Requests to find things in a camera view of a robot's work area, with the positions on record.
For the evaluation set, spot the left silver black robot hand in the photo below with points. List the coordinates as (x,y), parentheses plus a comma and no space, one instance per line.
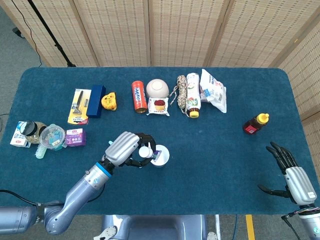
(122,147)

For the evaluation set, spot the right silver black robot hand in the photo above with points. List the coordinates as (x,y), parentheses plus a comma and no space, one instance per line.
(300,185)

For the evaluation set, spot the purple toothpaste tube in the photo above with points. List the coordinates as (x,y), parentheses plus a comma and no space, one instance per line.
(146,151)

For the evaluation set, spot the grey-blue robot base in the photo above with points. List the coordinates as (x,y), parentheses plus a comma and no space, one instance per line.
(155,227)

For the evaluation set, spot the purple cardboard box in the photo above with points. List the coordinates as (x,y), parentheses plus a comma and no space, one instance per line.
(76,137)

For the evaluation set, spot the yellow toy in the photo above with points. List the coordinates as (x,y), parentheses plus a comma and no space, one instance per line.
(108,101)

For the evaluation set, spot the navy blue box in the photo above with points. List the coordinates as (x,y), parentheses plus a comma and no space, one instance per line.
(96,101)

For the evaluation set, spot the orange drink can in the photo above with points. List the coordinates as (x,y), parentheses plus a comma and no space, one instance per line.
(139,96)

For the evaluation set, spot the white snack packet red cake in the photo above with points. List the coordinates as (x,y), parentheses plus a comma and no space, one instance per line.
(158,106)

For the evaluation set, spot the razor in yellow blister pack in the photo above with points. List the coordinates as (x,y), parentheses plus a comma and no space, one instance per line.
(78,107)

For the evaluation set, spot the beige upturned bowl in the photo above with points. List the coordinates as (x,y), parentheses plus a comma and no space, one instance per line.
(157,88)

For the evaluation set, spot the clear plastic container with clips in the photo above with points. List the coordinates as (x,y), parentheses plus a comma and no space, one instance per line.
(51,136)

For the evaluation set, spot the honey bottle yellow cap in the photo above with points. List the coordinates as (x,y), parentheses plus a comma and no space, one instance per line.
(253,123)

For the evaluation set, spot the pale green spiral comb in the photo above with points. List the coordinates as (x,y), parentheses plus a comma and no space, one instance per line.
(41,151)

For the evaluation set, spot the teal table cloth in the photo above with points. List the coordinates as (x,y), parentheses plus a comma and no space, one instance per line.
(200,180)

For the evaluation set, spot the tea bottle yellow cap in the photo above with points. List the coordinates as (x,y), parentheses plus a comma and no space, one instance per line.
(193,95)

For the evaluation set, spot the glass jar black lid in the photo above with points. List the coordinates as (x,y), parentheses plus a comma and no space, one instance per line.
(28,127)

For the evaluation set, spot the white blue carton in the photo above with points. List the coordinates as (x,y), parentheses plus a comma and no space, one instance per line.
(17,138)

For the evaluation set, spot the white plastic bag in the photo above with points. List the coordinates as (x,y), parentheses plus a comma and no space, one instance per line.
(215,92)

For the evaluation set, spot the bamboo folding screen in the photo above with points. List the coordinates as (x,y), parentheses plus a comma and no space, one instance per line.
(175,32)

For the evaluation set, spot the black tripod stand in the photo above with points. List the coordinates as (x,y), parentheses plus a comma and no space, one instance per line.
(50,35)

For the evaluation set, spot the black wheeled chair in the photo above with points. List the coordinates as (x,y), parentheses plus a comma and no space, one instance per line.
(18,32)

